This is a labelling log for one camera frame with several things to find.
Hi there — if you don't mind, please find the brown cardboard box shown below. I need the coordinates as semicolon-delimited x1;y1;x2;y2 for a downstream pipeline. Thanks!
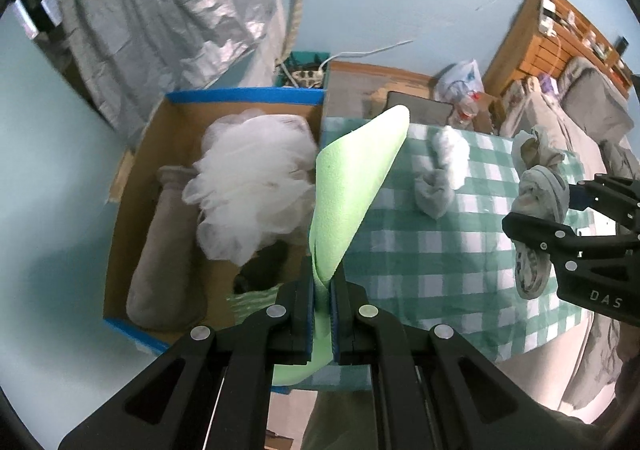
470;92;506;133

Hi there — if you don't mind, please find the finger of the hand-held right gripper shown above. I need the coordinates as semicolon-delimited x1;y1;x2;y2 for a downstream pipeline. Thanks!
570;172;640;231
501;212;640;323

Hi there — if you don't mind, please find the grey duvet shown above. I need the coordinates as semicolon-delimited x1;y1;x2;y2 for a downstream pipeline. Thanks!
560;140;640;411

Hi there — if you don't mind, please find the white charger block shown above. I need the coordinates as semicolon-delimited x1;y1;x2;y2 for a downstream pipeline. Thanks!
539;0;560;33

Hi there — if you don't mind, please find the white wall cable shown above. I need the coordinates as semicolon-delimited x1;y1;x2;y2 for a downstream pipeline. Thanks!
320;40;416;71

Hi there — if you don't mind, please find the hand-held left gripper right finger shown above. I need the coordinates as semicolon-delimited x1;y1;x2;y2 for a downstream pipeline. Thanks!
330;266;573;450

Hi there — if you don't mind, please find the clear plastic bottle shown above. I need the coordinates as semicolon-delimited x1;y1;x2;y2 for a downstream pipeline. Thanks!
447;95;483;127

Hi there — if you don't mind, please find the small grey sock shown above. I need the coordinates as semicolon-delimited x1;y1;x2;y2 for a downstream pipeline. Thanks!
412;167;457;220

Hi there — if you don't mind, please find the white power strip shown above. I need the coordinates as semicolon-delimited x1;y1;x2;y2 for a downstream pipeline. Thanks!
287;67;325;87

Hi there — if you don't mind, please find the black sock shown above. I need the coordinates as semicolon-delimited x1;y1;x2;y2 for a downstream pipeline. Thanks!
232;245;291;295

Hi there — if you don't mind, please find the white mesh bath loofah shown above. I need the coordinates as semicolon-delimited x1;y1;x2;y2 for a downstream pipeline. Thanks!
181;110;321;267

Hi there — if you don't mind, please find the patterned grey sock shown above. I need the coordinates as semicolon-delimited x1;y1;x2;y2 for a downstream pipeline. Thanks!
511;126;572;302

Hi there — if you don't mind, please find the white sock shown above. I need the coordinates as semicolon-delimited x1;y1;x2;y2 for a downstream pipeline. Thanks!
432;126;471;191

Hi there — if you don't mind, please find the green patterned cloth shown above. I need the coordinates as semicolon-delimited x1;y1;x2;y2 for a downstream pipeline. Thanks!
226;286;281;328

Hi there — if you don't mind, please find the green checked blanket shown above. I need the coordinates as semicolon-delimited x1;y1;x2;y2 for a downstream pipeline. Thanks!
310;116;593;393

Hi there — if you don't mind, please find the grey towel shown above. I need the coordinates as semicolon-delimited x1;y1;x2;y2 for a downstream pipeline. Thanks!
125;165;211;332

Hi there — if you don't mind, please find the teal plastic crate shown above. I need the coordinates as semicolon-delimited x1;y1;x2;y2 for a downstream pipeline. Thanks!
274;50;332;91

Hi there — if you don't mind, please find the wooden headboard shelf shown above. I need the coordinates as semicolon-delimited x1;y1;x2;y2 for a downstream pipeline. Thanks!
482;0;636;98

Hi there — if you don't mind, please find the white plastic bag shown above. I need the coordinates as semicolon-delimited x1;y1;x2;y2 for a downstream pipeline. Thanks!
434;59;485;103

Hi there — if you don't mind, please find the silver foil curtain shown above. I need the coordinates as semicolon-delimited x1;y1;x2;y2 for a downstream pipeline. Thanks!
45;0;281;131

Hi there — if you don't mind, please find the light green cloth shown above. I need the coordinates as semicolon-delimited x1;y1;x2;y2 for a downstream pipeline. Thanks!
272;105;411;388

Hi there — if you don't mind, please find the blue cardboard box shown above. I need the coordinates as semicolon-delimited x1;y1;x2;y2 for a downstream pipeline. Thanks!
102;87;328;393

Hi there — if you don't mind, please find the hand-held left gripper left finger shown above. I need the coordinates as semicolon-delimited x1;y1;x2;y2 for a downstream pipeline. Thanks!
57;266;317;450

